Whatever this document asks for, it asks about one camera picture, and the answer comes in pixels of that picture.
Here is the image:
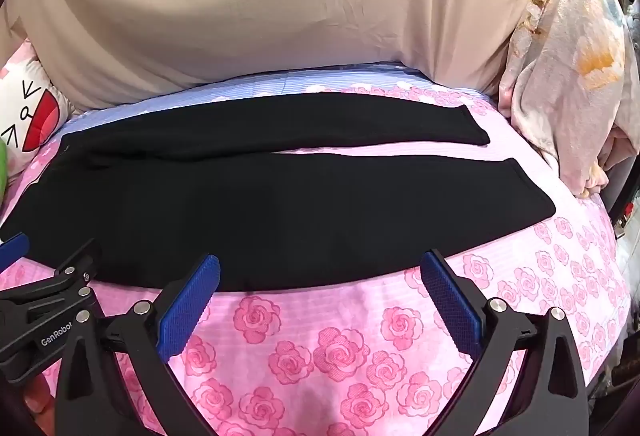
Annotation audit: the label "person's left hand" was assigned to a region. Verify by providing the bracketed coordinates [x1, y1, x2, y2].
[22, 373, 58, 419]

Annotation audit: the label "pale floral blanket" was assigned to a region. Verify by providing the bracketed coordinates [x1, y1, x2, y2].
[499, 0, 628, 198]

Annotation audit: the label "pink rose bed sheet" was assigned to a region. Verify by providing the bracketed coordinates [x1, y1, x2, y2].
[0, 61, 632, 436]

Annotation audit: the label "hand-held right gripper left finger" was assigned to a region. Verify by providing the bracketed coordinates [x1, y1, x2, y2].
[54, 253, 222, 436]

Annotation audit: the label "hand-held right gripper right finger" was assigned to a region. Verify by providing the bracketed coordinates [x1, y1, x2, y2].
[420, 250, 596, 436]

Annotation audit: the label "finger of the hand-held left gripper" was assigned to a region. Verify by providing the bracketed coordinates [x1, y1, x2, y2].
[0, 232, 31, 269]
[52, 239, 103, 292]

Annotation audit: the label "white cartoon face pillow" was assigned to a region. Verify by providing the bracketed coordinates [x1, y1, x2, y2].
[0, 39, 73, 177]

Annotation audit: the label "black pants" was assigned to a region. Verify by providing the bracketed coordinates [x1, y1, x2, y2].
[0, 94, 557, 293]

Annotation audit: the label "green plush toy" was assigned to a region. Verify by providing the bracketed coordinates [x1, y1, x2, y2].
[0, 139, 10, 207]

